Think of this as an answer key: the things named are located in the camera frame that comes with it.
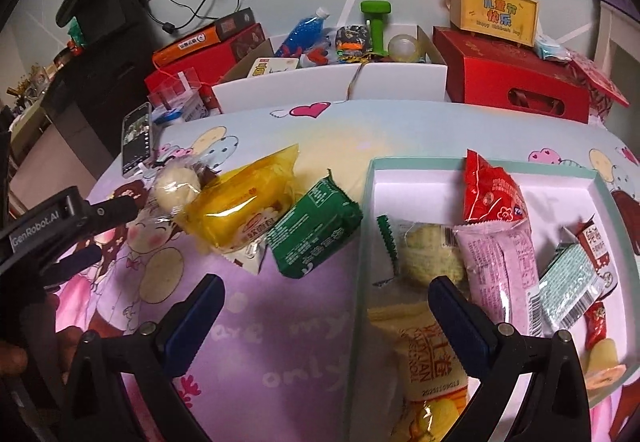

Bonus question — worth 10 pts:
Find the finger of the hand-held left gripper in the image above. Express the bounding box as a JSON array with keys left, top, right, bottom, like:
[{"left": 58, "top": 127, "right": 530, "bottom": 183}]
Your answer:
[
  {"left": 42, "top": 244, "right": 104, "bottom": 290},
  {"left": 82, "top": 194, "right": 140, "bottom": 238}
]

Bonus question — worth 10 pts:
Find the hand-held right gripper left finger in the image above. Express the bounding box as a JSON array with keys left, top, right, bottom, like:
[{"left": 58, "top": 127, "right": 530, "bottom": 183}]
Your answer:
[{"left": 60, "top": 273, "right": 227, "bottom": 442}]

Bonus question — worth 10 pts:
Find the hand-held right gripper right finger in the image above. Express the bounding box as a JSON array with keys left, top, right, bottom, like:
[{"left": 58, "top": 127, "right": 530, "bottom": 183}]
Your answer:
[{"left": 426, "top": 275, "right": 592, "bottom": 442}]

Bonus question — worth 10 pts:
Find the beige swiss roll packet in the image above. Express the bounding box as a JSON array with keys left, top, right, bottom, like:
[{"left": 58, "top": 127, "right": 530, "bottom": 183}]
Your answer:
[{"left": 366, "top": 301, "right": 475, "bottom": 442}]

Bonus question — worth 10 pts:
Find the pink snack packet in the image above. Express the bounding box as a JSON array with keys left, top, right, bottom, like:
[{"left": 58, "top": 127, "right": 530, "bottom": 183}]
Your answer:
[{"left": 451, "top": 223, "right": 545, "bottom": 339}]

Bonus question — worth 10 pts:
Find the clear green-edged cookie packet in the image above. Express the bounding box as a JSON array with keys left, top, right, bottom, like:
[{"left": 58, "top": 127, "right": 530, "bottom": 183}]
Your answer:
[{"left": 371, "top": 213, "right": 469, "bottom": 289}]

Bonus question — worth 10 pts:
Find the mint green snack packet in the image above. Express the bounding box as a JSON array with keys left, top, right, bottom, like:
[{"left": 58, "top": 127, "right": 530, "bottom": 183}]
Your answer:
[{"left": 536, "top": 241, "right": 612, "bottom": 334}]

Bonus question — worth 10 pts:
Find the white tray with teal rim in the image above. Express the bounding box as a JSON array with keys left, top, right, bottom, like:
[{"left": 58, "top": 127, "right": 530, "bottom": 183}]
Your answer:
[{"left": 344, "top": 156, "right": 640, "bottom": 442}]

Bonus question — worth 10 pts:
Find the person's left hand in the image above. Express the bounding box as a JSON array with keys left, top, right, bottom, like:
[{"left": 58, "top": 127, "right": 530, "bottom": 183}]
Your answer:
[{"left": 0, "top": 341, "right": 29, "bottom": 378}]

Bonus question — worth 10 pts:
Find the clear wrapped cream bun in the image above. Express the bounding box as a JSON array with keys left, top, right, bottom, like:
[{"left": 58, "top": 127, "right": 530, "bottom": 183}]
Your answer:
[{"left": 149, "top": 158, "right": 222, "bottom": 219}]

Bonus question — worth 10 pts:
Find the smartphone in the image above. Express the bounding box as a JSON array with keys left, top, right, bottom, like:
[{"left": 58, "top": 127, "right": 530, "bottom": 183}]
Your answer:
[{"left": 121, "top": 101, "right": 154, "bottom": 180}]

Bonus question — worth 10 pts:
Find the printed cartoon blanket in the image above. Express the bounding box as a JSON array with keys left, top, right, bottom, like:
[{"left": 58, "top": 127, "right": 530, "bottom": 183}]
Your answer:
[{"left": 50, "top": 98, "right": 640, "bottom": 442}]

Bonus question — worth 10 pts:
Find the yellow snack packet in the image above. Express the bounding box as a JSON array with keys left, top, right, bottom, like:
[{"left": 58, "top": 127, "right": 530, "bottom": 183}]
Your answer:
[{"left": 171, "top": 144, "right": 302, "bottom": 276}]

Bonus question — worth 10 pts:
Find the black cabinet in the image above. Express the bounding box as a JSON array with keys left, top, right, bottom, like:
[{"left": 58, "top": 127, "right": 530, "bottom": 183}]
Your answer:
[{"left": 42, "top": 12, "right": 162, "bottom": 175}]

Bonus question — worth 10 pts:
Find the clear plastic box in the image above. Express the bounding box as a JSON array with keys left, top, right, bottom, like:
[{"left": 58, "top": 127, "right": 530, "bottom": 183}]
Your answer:
[{"left": 146, "top": 68, "right": 209, "bottom": 124}]

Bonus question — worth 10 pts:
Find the small red candy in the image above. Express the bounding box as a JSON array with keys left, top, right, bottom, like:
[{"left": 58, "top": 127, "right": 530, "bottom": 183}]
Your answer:
[{"left": 584, "top": 301, "right": 609, "bottom": 351}]

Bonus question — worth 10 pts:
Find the dark green snack packet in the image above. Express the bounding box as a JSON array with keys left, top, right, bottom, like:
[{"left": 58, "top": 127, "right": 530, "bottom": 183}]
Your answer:
[{"left": 264, "top": 168, "right": 364, "bottom": 280}]

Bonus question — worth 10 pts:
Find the red and white snack packet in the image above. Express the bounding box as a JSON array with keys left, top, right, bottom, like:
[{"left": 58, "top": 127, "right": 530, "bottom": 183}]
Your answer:
[{"left": 574, "top": 216, "right": 619, "bottom": 299}]

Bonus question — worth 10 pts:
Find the red gift box with ribbon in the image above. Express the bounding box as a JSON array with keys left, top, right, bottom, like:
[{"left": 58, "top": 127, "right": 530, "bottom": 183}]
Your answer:
[{"left": 144, "top": 22, "right": 269, "bottom": 99}]

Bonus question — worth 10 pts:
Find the orange box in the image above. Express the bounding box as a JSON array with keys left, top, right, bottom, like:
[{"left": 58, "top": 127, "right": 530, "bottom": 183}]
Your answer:
[{"left": 151, "top": 7, "right": 257, "bottom": 66}]

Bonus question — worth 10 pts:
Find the small yellow and white box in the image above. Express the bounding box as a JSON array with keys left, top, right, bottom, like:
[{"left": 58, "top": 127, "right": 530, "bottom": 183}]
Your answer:
[{"left": 249, "top": 56, "right": 302, "bottom": 80}]

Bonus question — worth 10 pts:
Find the white cardboard box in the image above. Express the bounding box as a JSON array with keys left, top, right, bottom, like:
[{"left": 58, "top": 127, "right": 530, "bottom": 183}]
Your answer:
[{"left": 211, "top": 23, "right": 449, "bottom": 116}]

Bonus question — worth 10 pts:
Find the red gift box with cutout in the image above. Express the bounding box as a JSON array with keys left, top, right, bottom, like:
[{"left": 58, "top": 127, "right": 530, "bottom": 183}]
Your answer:
[{"left": 431, "top": 25, "right": 594, "bottom": 124}]

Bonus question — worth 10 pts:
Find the blue bottle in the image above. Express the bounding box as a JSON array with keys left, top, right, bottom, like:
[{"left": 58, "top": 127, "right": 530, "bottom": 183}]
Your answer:
[{"left": 281, "top": 5, "right": 333, "bottom": 59}]

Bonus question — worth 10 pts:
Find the clear tape roll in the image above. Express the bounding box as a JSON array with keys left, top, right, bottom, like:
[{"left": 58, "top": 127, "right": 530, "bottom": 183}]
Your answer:
[{"left": 386, "top": 33, "right": 427, "bottom": 64}]

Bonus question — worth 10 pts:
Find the light blue packet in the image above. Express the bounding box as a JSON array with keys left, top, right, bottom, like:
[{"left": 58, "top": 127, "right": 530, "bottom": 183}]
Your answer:
[{"left": 534, "top": 33, "right": 572, "bottom": 61}]

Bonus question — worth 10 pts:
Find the colourful toy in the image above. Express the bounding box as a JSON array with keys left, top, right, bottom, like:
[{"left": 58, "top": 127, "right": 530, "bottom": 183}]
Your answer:
[{"left": 334, "top": 23, "right": 374, "bottom": 64}]

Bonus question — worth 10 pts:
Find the green dumbbell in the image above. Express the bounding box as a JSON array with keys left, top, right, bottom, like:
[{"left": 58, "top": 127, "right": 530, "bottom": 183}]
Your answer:
[{"left": 360, "top": 0, "right": 397, "bottom": 59}]

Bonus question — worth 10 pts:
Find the yellow gift box with handle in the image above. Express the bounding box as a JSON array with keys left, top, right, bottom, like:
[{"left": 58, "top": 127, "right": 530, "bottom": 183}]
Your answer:
[{"left": 444, "top": 0, "right": 542, "bottom": 49}]

